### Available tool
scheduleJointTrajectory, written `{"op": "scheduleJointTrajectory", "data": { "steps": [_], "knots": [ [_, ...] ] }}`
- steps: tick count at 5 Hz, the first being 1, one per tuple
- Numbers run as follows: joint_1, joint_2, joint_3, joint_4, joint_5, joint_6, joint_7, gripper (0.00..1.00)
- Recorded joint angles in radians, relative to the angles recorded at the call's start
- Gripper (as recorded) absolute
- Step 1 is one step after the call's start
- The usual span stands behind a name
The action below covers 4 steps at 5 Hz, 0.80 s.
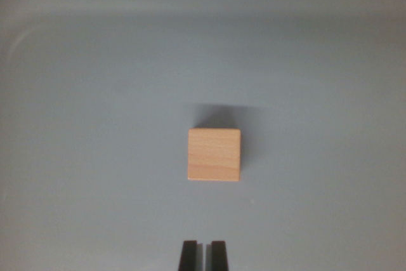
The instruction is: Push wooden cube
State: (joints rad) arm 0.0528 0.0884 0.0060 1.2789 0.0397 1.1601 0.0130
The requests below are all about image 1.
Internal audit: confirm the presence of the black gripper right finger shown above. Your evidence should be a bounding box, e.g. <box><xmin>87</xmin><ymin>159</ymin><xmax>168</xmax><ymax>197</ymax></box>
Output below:
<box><xmin>206</xmin><ymin>241</ymin><xmax>230</xmax><ymax>271</ymax></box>

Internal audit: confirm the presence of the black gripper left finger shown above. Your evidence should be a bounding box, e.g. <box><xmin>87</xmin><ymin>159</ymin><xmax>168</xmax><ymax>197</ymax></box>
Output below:
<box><xmin>178</xmin><ymin>240</ymin><xmax>204</xmax><ymax>271</ymax></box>

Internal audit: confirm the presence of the light wooden cube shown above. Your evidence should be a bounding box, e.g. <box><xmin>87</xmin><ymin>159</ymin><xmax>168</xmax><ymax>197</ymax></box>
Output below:
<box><xmin>187</xmin><ymin>128</ymin><xmax>242</xmax><ymax>182</ymax></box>

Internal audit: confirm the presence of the grey plastic bin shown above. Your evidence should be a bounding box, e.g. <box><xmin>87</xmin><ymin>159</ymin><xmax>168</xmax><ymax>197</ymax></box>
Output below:
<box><xmin>0</xmin><ymin>0</ymin><xmax>406</xmax><ymax>271</ymax></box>

